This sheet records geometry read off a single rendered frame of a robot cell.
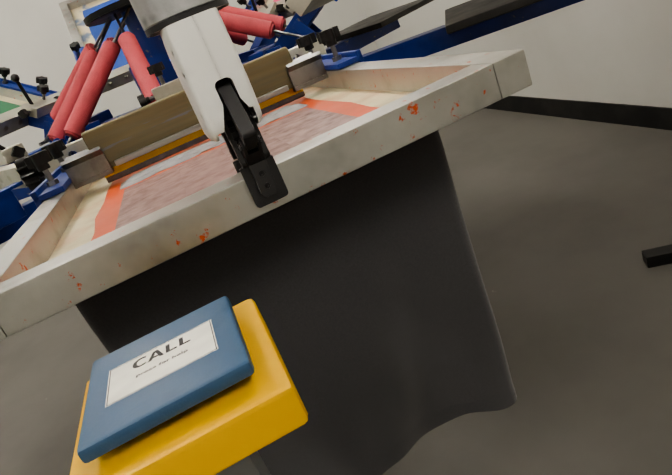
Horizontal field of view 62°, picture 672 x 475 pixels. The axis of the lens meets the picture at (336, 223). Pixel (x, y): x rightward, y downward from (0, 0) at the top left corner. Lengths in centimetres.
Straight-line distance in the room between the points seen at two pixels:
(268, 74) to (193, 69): 64
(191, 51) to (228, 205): 14
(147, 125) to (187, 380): 79
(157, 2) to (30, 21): 482
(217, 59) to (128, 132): 63
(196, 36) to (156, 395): 27
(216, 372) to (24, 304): 26
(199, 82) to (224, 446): 28
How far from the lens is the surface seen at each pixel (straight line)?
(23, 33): 531
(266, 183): 50
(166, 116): 108
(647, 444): 152
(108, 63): 177
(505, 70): 60
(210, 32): 48
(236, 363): 32
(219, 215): 52
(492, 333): 79
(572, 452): 151
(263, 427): 32
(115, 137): 109
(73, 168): 109
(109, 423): 34
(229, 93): 47
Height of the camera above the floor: 113
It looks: 21 degrees down
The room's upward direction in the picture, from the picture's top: 22 degrees counter-clockwise
